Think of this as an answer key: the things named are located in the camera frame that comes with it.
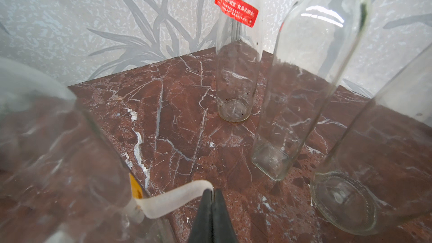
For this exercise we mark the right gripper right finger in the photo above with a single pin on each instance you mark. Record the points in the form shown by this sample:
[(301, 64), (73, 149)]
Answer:
[(223, 231)]

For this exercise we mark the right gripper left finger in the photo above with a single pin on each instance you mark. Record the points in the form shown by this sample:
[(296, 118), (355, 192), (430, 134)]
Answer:
[(202, 228)]

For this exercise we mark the peeled gold label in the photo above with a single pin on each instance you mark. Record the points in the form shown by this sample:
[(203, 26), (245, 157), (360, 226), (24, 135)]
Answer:
[(136, 188)]

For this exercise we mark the short glass bottle gold label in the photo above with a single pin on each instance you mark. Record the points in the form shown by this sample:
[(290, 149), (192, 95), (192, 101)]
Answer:
[(314, 46)]

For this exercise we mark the glass bottle with red label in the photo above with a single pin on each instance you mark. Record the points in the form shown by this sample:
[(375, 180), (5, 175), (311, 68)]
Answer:
[(239, 48)]

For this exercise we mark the tall slim glass bottle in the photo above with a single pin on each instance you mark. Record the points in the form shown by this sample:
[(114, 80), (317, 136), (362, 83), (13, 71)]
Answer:
[(379, 174)]

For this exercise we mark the peeled white label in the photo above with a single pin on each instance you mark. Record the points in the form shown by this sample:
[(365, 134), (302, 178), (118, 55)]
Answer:
[(157, 206)]

